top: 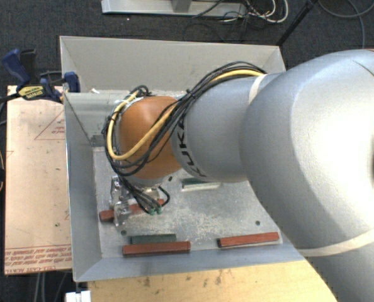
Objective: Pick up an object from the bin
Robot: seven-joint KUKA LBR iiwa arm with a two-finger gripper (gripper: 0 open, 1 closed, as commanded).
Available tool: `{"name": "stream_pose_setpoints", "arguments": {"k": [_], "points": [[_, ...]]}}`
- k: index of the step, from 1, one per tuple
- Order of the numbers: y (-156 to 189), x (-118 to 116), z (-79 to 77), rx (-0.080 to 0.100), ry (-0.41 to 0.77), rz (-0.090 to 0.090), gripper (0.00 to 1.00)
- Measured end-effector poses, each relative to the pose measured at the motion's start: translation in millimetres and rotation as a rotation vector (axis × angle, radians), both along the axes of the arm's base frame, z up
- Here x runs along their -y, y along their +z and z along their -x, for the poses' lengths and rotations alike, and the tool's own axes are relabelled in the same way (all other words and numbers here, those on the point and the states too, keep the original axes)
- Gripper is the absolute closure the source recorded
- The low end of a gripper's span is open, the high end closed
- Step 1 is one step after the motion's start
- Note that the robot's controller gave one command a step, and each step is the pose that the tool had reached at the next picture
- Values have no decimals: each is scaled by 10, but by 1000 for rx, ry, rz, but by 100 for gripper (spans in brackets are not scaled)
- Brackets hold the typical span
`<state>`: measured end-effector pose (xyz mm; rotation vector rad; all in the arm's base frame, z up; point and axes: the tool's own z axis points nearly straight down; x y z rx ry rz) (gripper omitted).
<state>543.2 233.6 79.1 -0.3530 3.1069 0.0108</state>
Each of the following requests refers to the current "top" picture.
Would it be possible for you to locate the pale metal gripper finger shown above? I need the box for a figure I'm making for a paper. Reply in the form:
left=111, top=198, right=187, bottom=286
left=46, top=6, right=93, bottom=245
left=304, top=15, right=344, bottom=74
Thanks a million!
left=113, top=199, right=135, bottom=228
left=110, top=175, right=125, bottom=206

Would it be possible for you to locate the red-brown flat block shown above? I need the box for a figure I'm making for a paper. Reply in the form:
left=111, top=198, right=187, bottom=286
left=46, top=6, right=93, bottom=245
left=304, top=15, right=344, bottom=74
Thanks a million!
left=99, top=198, right=166, bottom=223
left=122, top=241, right=192, bottom=258
left=217, top=232, right=281, bottom=249

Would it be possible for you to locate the dark green flat block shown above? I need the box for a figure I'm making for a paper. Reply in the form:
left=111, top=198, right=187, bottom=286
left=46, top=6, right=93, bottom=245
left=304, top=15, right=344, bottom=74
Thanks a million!
left=130, top=233, right=178, bottom=245
left=181, top=177, right=222, bottom=192

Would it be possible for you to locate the brown cardboard board red print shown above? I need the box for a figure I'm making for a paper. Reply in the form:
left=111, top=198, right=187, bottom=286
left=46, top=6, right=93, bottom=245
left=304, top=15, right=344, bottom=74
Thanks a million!
left=4, top=85, right=73, bottom=276

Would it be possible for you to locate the grey metal bin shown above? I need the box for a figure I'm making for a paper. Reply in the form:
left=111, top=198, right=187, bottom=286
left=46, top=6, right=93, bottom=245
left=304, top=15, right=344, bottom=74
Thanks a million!
left=59, top=35, right=307, bottom=283

